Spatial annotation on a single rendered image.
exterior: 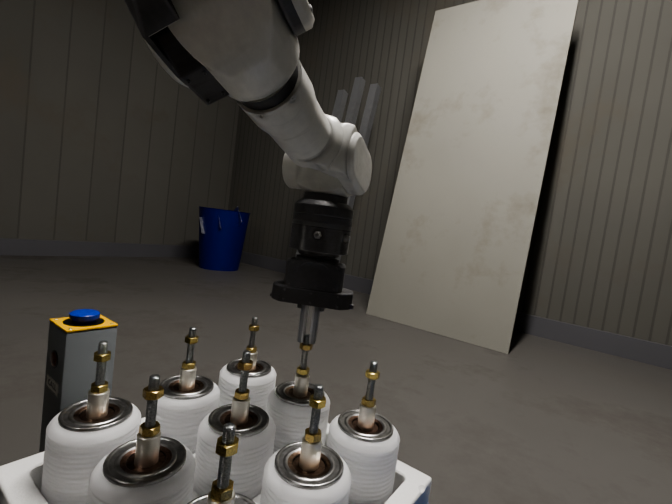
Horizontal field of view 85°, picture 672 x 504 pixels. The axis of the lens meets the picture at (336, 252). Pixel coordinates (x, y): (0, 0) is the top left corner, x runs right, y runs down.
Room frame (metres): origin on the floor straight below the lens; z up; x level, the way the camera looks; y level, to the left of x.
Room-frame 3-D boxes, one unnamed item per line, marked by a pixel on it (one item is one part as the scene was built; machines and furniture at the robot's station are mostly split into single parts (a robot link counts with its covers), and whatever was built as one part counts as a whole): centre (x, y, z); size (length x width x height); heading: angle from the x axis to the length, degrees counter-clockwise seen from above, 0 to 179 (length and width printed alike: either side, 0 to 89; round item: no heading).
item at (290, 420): (0.55, 0.03, 0.16); 0.10 x 0.10 x 0.18
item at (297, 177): (0.57, 0.03, 0.57); 0.11 x 0.11 x 0.11; 72
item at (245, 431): (0.45, 0.09, 0.25); 0.08 x 0.08 x 0.01
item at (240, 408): (0.45, 0.09, 0.26); 0.02 x 0.02 x 0.03
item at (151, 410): (0.36, 0.16, 0.30); 0.01 x 0.01 x 0.08
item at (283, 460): (0.39, 0.00, 0.25); 0.08 x 0.08 x 0.01
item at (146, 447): (0.36, 0.16, 0.26); 0.02 x 0.02 x 0.03
